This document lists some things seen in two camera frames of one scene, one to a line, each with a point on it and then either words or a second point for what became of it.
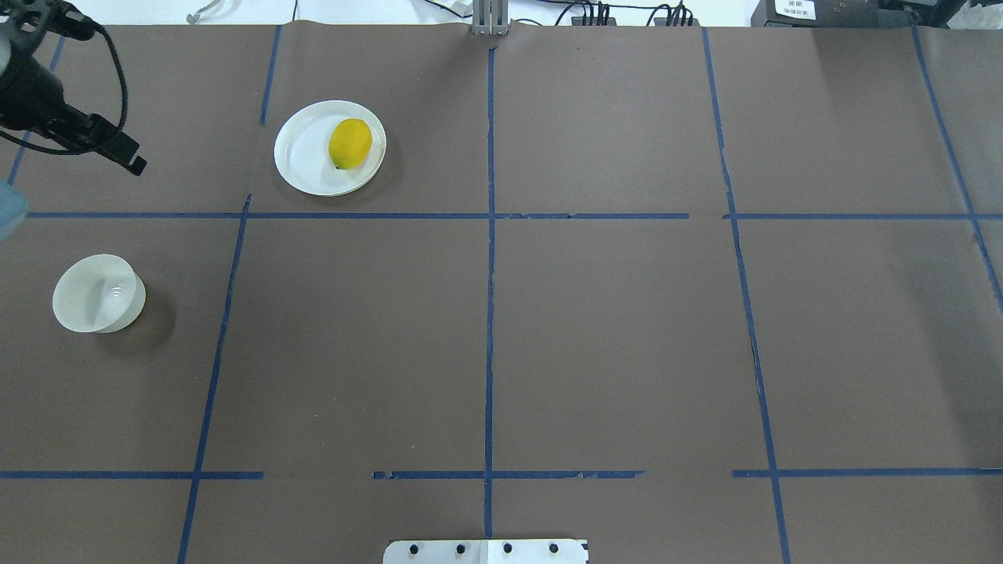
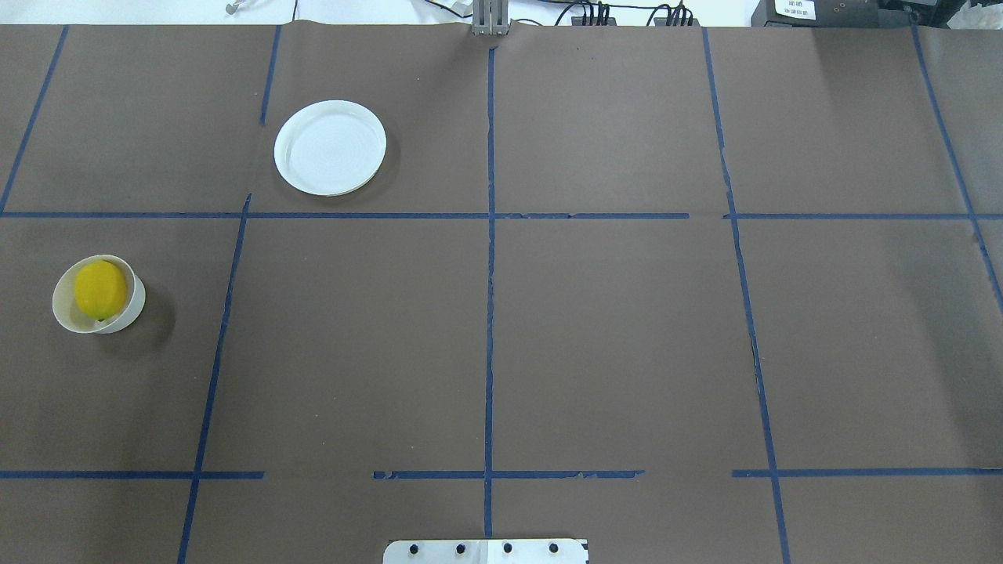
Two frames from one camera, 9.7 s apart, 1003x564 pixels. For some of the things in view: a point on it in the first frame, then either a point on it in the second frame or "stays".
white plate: (301, 148) stays
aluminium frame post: (490, 17) stays
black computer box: (882, 14) stays
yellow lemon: (350, 143) → (101, 289)
